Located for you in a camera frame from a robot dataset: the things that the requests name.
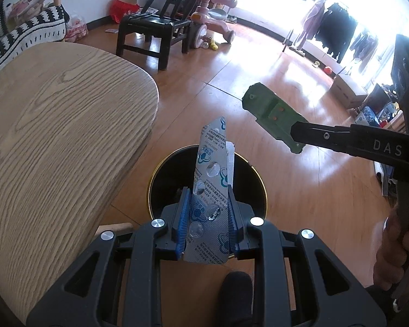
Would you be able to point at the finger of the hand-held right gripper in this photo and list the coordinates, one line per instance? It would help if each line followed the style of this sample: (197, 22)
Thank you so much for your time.
(320, 136)

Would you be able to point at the blue box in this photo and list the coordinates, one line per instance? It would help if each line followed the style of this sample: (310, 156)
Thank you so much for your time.
(366, 115)

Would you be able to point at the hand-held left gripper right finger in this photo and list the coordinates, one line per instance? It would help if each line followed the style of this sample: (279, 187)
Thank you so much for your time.
(232, 219)

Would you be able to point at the person's right hand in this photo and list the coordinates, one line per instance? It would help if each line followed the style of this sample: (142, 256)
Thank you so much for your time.
(388, 255)

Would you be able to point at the person's black sock foot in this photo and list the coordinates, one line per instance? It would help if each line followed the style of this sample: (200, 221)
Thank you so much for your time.
(235, 299)

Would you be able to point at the red ball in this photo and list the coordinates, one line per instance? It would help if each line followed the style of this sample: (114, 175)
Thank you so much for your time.
(328, 70)

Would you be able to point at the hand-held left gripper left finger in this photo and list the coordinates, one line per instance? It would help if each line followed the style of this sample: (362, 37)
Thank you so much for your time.
(184, 219)

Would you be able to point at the black bin with gold rim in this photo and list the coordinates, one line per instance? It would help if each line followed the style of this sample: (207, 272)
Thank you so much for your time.
(167, 177)

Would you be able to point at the pink children's tricycle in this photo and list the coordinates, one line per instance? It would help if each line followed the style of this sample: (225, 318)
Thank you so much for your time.
(211, 15)

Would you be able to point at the silver blister pack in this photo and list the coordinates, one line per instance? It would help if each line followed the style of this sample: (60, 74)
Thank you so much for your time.
(208, 184)

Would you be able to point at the blue grey hanging clothes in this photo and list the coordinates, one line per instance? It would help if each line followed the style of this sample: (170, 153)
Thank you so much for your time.
(364, 49)

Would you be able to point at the pink hanging garment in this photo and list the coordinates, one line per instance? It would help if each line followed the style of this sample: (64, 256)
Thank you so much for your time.
(310, 24)

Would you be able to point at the black wooden chair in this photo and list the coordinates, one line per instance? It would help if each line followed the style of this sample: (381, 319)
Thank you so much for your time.
(146, 24)

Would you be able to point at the round wooden table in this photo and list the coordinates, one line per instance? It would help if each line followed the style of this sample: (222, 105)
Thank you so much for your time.
(54, 126)

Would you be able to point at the black white striped blanket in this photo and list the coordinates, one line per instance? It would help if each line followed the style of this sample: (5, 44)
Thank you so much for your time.
(27, 32)

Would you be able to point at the pink white toy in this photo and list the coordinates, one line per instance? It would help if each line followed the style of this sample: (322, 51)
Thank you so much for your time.
(24, 5)

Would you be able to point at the clear plastic bag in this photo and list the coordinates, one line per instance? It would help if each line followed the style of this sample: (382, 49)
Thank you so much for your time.
(75, 29)

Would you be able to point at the black hanging clothes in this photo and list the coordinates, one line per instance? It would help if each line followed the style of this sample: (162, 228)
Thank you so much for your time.
(337, 32)

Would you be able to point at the red bag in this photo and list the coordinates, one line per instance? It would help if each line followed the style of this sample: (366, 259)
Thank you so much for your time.
(122, 9)

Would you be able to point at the green wrapper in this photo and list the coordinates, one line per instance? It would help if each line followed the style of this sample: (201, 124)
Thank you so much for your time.
(266, 105)

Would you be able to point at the cardboard box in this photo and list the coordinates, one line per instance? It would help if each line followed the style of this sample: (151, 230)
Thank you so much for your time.
(347, 88)

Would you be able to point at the pink paper scrap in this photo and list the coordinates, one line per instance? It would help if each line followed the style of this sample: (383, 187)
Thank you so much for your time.
(111, 31)

